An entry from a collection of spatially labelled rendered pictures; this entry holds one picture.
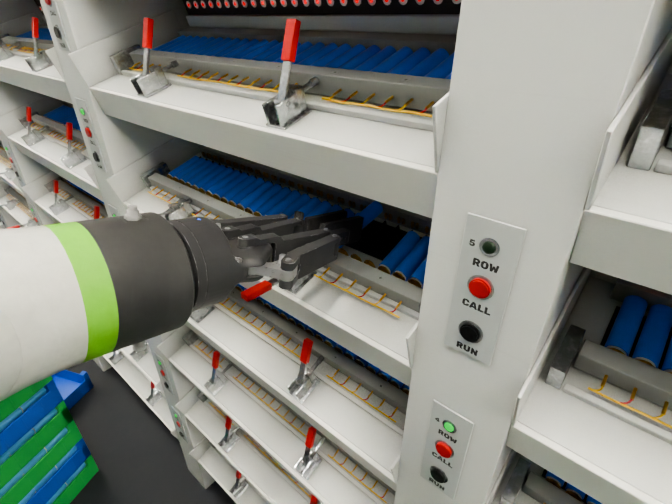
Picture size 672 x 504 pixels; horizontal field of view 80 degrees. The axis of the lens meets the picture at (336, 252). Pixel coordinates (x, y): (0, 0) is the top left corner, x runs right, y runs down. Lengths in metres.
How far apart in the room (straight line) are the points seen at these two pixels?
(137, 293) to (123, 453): 1.33
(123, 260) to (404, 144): 0.22
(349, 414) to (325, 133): 0.38
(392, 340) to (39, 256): 0.30
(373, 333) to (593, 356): 0.20
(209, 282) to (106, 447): 1.34
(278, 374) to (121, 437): 1.04
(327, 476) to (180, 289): 0.54
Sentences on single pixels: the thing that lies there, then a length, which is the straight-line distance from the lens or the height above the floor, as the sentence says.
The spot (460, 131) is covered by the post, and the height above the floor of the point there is 1.15.
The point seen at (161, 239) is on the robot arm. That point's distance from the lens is 0.30.
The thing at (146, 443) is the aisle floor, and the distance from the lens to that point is 1.59.
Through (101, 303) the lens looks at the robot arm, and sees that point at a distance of 0.28.
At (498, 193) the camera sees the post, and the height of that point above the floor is 1.11.
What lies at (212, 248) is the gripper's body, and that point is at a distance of 0.32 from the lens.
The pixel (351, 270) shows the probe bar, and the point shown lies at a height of 0.96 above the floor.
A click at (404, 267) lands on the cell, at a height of 0.97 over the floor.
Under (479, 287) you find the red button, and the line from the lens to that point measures 0.31.
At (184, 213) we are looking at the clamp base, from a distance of 0.68.
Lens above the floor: 1.21
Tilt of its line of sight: 30 degrees down
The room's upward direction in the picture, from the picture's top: straight up
